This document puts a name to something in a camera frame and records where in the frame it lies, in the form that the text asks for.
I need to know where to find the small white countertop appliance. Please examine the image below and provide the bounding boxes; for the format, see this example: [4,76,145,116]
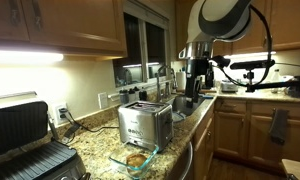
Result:
[219,79,240,94]

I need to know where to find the grey unplugged power plug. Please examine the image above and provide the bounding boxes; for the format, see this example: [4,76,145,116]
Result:
[61,123,82,145]

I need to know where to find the black toaster power cord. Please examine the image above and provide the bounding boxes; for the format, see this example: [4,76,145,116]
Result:
[58,107,120,134]

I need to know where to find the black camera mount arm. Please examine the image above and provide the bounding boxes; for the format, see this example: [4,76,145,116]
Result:
[242,69,300,99]

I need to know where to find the dark cabinet door handle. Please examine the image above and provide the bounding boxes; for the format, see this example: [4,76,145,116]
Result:
[30,0,45,30]
[8,0,22,27]

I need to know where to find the black topped shaker jar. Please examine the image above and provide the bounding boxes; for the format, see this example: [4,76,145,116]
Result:
[119,89,130,105]
[128,87,137,103]
[138,86,149,102]

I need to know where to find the under-cabinet light strip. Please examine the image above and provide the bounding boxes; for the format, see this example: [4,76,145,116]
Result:
[0,49,65,66]
[223,50,278,60]

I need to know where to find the chrome kitchen faucet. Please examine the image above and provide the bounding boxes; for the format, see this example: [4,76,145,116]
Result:
[155,64,179,103]

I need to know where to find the stainless steel two-slot toaster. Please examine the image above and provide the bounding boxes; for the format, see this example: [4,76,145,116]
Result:
[117,100,175,154]

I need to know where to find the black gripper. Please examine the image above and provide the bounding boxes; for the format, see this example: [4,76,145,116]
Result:
[184,58,205,108]

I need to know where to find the clear plastic bottle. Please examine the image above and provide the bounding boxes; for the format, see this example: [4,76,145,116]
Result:
[270,68,282,95]

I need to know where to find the black panini grill press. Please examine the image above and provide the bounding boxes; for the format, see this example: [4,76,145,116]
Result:
[0,91,92,180]

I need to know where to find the dark kitchen window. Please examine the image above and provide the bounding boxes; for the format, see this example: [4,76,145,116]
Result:
[112,2,173,89]

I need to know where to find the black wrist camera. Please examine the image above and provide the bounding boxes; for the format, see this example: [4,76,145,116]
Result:
[209,55,232,69]

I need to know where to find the wooden cabinet row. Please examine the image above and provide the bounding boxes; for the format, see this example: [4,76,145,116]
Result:
[213,97,300,169]
[174,0,300,61]

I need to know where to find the white paper towel roll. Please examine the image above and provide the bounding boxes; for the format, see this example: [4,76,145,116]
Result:
[175,70,188,91]

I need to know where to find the white wall power outlet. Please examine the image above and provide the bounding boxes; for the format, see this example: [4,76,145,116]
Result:
[53,102,71,126]

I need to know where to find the white light switch plate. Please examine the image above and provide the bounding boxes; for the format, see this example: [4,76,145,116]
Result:
[97,92,110,110]

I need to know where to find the wooden lower cabinet row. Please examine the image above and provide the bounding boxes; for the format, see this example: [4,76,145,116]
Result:
[213,97,300,169]

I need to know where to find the tall black cylinder appliance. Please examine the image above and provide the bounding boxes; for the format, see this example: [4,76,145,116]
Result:
[204,66,215,89]

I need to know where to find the wooden upper cabinet row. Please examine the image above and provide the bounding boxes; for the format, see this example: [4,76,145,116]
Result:
[174,0,300,61]

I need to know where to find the stainless steel sink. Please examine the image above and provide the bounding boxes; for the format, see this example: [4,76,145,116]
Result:
[163,94,208,118]

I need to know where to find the black stereo camera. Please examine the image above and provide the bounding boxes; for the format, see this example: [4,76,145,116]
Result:
[229,59,276,71]

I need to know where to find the clear glass food container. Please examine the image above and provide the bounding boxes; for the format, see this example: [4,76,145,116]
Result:
[108,141,160,180]

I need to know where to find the light wooden stool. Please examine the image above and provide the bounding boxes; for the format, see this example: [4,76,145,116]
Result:
[281,158,300,180]

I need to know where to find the dark hanging towel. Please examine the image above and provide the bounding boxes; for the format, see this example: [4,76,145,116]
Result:
[268,108,290,146]

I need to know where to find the stainless steel dishwasher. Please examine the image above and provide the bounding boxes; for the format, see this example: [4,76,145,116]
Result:
[165,141,195,180]

